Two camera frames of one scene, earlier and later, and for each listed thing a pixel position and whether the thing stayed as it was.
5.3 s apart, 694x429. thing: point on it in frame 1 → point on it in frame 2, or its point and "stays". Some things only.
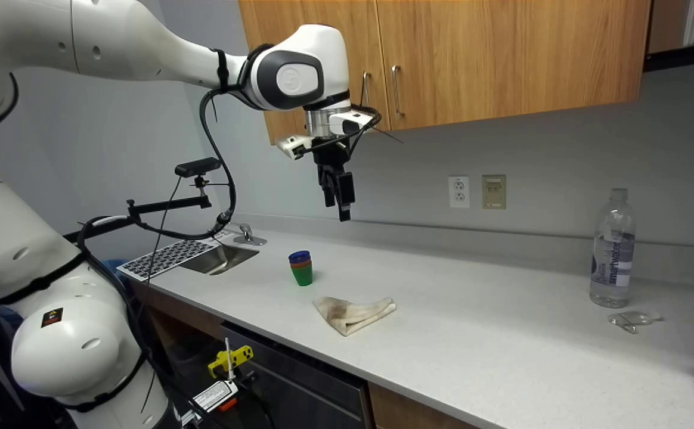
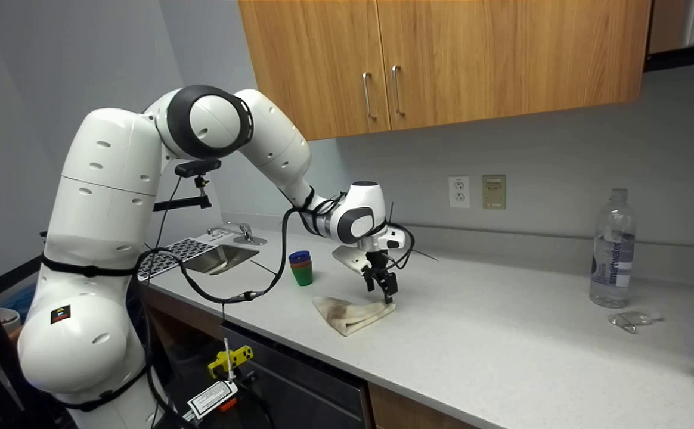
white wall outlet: (457, 191) stays
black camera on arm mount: (183, 169) stays
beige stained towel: (348, 315) stays
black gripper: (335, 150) → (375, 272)
